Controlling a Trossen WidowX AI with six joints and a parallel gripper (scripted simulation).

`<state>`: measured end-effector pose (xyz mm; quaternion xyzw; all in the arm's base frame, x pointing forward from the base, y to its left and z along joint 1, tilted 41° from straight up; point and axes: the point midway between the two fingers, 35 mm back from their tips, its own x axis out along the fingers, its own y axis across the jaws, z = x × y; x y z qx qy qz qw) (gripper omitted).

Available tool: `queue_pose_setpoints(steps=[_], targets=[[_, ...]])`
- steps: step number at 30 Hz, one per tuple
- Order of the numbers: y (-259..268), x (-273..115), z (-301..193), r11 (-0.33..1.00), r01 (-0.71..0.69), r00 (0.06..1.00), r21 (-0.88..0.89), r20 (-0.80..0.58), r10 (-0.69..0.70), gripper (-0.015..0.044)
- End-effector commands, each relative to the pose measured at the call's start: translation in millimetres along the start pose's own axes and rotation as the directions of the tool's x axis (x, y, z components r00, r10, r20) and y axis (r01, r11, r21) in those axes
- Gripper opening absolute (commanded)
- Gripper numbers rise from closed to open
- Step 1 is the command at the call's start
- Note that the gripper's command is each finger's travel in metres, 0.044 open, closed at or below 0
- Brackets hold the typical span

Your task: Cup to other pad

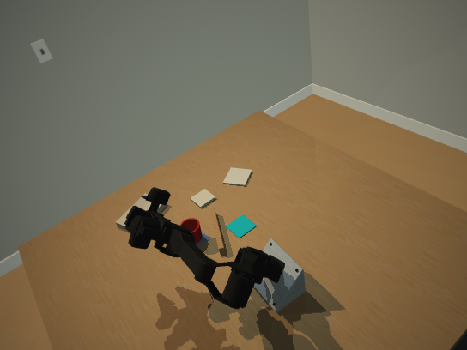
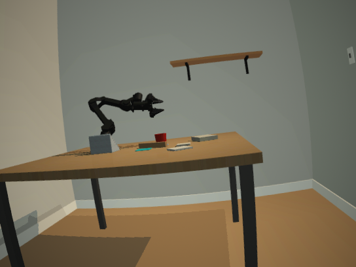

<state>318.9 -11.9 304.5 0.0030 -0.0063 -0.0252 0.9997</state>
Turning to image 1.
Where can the beige flat square slab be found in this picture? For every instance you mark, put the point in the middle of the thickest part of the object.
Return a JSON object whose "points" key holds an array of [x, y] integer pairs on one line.
{"points": [[202, 198]]}

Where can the beige flat rectangular block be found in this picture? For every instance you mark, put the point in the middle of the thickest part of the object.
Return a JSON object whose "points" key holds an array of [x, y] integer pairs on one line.
{"points": [[141, 203]]}

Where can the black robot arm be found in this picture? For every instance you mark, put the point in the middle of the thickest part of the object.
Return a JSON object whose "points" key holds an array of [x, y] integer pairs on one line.
{"points": [[249, 267]]}

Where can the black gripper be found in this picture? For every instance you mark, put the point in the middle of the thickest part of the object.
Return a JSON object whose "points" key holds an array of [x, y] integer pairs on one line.
{"points": [[156, 197]]}

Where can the beige flat square tile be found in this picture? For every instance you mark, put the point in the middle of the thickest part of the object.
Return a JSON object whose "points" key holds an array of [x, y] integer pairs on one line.
{"points": [[237, 176]]}

